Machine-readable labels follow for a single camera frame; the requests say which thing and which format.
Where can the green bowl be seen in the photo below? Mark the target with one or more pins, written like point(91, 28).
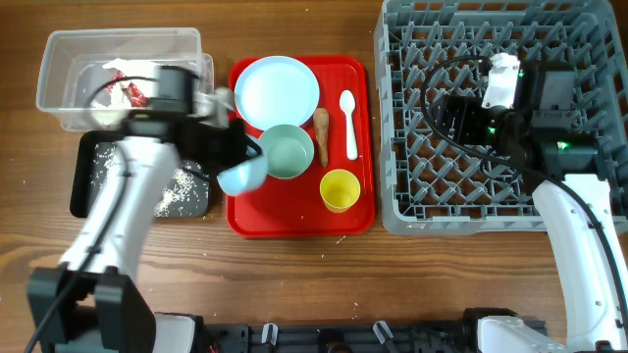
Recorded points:
point(289, 150)

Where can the red snack wrapper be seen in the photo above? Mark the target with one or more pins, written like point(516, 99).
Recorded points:
point(125, 94)

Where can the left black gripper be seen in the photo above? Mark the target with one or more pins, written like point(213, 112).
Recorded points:
point(223, 144)

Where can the yellow plastic cup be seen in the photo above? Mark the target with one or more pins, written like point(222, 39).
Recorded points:
point(339, 189)

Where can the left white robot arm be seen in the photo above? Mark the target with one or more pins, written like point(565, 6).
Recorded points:
point(90, 302)

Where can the black waste tray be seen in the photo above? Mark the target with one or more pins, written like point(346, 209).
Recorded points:
point(79, 196)

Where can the pile of rice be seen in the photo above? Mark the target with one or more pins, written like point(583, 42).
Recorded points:
point(186, 195)

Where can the crumpled white paper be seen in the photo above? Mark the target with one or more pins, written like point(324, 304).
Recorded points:
point(109, 108)

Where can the brown carrot piece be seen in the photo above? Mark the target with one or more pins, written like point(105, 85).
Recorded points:
point(321, 124)

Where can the clear plastic bin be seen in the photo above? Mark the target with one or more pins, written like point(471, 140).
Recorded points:
point(71, 68)

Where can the red plastic tray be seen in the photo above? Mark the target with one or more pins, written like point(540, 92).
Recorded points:
point(294, 207)

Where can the large light blue plate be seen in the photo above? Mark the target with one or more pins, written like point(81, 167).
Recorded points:
point(276, 90)

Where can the grey dishwasher rack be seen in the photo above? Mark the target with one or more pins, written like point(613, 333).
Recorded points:
point(431, 188)

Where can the small light blue bowl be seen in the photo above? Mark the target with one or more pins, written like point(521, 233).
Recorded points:
point(245, 177)

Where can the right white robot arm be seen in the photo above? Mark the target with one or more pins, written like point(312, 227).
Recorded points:
point(524, 121)

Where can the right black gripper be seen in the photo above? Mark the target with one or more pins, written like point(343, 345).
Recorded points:
point(469, 107)

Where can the white plastic spoon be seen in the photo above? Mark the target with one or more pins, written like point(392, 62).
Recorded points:
point(347, 105)

